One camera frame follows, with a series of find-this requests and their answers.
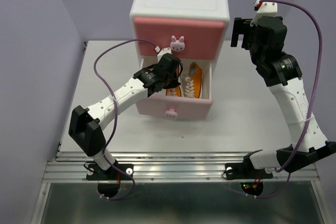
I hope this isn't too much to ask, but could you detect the dark pink top drawer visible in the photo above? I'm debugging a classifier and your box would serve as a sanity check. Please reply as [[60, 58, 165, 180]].
[[133, 17, 227, 61]]

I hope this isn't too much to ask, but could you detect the pink bunny knob bottom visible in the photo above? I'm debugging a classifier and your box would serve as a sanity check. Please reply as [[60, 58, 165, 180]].
[[164, 109, 178, 120]]

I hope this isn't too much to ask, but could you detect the orange sneaker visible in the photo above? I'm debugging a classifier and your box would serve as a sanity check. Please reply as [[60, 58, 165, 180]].
[[165, 66, 184, 97], [184, 62, 203, 99]]

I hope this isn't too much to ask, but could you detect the light pink bottom drawer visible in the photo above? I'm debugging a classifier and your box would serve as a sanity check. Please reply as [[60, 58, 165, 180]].
[[136, 59, 213, 120]]

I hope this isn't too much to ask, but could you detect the orange sneaker front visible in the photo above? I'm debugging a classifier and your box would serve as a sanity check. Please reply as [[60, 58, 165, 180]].
[[165, 66, 184, 97]]

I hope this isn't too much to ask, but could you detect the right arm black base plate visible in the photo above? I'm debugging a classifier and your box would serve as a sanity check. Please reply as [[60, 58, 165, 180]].
[[222, 162, 273, 197]]

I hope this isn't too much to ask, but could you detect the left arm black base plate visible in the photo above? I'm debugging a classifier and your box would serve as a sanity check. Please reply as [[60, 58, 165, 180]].
[[83, 162, 135, 201]]

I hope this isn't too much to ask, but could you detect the pink bunny knob top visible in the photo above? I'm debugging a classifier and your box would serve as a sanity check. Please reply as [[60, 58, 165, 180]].
[[170, 35, 185, 52]]

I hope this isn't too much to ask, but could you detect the pink bunny knob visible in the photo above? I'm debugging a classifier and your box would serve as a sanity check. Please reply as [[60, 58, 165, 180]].
[[170, 35, 185, 52], [164, 109, 178, 120]]

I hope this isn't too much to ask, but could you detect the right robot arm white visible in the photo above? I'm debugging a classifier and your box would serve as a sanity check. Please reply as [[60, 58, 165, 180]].
[[228, 16, 335, 179]]

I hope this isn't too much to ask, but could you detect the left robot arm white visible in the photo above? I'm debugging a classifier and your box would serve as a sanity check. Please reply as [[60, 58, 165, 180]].
[[69, 53, 182, 179]]

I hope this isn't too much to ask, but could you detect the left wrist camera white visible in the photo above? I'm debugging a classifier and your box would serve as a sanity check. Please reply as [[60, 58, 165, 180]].
[[157, 47, 172, 62]]

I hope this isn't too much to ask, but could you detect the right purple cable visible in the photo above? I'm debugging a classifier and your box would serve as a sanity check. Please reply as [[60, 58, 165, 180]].
[[226, 0, 322, 199]]

